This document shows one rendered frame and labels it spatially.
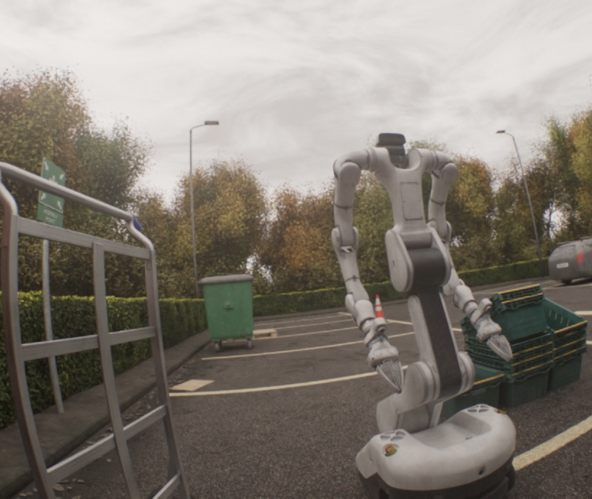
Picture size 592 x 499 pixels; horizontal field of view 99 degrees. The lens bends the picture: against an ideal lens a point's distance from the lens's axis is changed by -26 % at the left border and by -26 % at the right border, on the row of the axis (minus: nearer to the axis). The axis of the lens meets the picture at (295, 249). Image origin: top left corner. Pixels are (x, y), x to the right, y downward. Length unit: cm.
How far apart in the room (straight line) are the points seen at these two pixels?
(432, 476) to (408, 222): 91
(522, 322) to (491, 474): 131
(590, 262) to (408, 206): 1093
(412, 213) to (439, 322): 43
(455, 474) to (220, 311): 563
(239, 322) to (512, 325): 502
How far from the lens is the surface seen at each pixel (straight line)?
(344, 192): 135
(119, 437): 92
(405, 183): 137
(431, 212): 160
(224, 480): 189
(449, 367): 126
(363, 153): 134
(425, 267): 126
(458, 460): 119
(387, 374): 112
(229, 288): 634
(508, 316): 232
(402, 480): 120
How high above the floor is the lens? 92
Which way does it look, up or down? 8 degrees up
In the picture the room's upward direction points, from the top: 6 degrees counter-clockwise
